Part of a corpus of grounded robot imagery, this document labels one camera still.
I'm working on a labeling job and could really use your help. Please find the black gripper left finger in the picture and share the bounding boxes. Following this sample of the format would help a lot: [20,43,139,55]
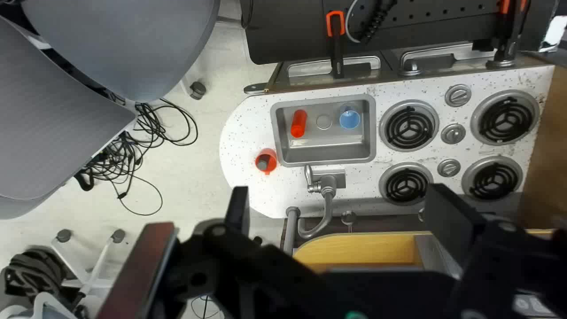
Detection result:
[224,184,261,255]

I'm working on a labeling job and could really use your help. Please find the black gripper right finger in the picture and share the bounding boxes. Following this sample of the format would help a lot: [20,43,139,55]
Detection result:
[421,181,490,280]

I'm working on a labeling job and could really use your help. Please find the red sauce bottle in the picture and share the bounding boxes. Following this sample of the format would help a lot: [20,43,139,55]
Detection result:
[288,108,309,140]

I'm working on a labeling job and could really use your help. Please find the blue cup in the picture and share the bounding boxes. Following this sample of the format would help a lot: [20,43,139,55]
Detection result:
[336,105,361,131]

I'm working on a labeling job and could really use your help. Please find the silver round knob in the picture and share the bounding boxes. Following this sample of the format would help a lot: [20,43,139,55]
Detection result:
[439,122,467,147]
[435,158,462,179]
[442,83,472,110]

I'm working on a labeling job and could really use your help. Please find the black coil burner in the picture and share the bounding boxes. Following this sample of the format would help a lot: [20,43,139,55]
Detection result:
[378,99,440,153]
[469,89,541,147]
[377,161,435,206]
[460,154,524,202]

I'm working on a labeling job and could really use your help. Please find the white speckled toy kitchen counter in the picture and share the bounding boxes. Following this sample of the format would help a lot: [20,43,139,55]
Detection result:
[217,60,555,220]

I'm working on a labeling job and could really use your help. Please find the silver faucet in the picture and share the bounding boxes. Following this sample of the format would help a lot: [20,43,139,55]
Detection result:
[283,165,350,255]

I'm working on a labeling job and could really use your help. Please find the silver sink basin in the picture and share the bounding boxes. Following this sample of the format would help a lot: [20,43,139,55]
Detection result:
[268,94,377,167]

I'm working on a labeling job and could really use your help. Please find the white chair base grey feet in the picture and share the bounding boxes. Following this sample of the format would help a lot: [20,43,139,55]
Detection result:
[50,227,130,289]

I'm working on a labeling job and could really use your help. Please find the black box with clamps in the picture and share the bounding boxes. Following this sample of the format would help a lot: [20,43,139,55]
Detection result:
[238,0,557,66]

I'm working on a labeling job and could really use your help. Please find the orange black clamp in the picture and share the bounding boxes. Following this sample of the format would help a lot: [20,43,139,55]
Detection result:
[490,0,531,66]
[323,7,350,80]

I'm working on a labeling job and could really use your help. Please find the wooden toy kitchen frame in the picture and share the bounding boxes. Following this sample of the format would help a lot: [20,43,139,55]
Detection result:
[290,64,567,273]

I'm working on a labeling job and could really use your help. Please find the black floor cable tangle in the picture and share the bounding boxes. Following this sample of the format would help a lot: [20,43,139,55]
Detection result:
[72,98,199,218]

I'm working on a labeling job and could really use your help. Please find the black coiled cable bundle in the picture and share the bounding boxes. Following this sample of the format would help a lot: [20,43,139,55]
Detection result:
[0,246,79,310]

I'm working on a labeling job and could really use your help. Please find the black spiral cord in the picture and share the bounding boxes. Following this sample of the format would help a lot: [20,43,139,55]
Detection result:
[357,0,398,44]

